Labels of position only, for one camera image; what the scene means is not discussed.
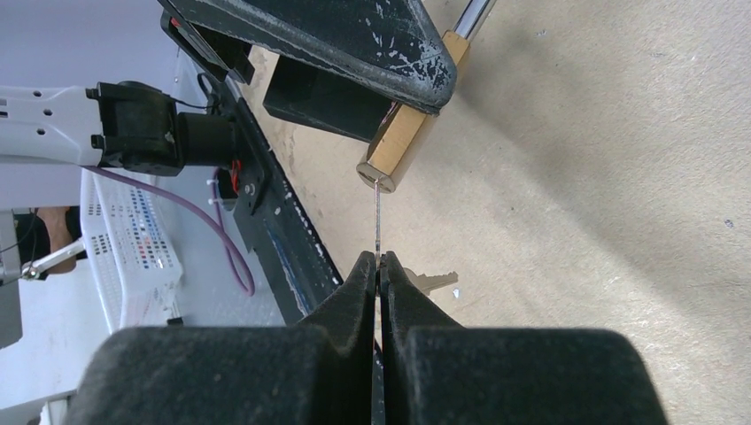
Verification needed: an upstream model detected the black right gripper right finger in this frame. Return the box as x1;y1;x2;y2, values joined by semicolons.
380;252;667;424

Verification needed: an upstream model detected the large brass padlock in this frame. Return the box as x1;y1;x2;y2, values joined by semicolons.
356;0;496;196

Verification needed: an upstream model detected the white perforated plastic basket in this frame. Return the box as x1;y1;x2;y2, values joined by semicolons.
80;170;183;333

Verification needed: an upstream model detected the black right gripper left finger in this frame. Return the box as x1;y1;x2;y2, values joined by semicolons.
65;251;377;424

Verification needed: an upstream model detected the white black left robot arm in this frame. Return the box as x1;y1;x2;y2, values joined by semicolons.
1;1;458;176

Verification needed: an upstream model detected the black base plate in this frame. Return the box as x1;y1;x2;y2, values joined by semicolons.
197;73;343;324

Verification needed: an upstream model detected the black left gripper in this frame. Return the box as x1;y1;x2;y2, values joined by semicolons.
160;0;458;143

